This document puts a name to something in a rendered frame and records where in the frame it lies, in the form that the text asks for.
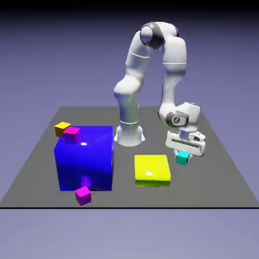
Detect large blue box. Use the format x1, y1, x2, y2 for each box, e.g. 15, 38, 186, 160
54, 125, 114, 192

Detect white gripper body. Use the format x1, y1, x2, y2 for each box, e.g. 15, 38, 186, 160
165, 131, 206, 157

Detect large yellow box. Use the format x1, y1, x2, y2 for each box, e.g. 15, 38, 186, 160
134, 154, 171, 188

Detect small cyan cube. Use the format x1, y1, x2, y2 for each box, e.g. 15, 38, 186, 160
175, 151, 190, 166

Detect small orange cube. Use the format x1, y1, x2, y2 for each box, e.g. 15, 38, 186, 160
54, 121, 71, 138

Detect small magenta cube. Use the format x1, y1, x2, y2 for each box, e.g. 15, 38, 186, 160
63, 126, 81, 144
74, 186, 92, 206

